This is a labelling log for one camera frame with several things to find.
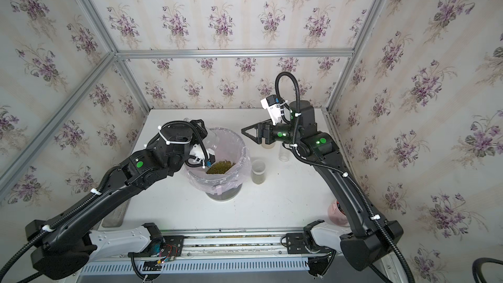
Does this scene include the aluminium frame post left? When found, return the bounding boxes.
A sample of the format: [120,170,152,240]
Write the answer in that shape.
[76,0,151,115]

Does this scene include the pink pen holder cup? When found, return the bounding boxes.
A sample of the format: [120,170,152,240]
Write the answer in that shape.
[327,200,349,227]

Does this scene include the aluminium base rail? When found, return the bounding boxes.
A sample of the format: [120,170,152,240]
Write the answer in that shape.
[78,228,350,281]

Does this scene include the mung beans in bin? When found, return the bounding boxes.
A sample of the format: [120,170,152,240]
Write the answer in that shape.
[206,161,235,175]

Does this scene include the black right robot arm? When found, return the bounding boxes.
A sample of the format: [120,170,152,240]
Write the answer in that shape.
[242,95,411,276]

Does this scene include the clear jar with mung beans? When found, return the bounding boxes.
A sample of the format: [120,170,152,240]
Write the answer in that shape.
[278,145,291,162]

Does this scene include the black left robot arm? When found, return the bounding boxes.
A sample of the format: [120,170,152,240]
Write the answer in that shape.
[21,119,214,280]

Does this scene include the jar with beige lid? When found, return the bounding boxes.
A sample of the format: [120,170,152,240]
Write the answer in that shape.
[203,128,220,151]

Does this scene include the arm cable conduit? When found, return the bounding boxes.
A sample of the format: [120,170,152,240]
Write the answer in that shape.
[0,120,211,283]
[274,71,416,283]

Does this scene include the mesh bin with plastic bag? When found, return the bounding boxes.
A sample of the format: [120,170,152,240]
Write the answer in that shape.
[184,128,252,202]

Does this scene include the aluminium frame post right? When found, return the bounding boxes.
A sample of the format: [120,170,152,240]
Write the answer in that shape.
[326,0,387,112]

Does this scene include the grey sponge pad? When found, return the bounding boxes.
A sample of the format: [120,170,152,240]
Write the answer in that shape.
[100,200,130,228]

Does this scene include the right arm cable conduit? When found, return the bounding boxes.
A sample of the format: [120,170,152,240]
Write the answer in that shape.
[274,71,416,283]

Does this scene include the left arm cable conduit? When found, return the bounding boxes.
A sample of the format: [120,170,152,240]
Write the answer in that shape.
[0,120,211,283]

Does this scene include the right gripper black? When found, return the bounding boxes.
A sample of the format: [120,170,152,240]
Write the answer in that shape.
[244,116,304,147]

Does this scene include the aluminium frame post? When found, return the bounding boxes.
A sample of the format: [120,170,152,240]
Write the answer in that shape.
[326,0,387,112]
[76,0,151,115]

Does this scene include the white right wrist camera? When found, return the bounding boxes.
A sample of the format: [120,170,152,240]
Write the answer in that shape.
[260,94,288,126]

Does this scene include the aluminium frame crossbar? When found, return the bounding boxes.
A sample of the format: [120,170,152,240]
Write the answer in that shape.
[115,48,354,60]

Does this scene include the beige jar lid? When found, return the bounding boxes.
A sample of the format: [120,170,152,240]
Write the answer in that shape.
[261,142,276,149]

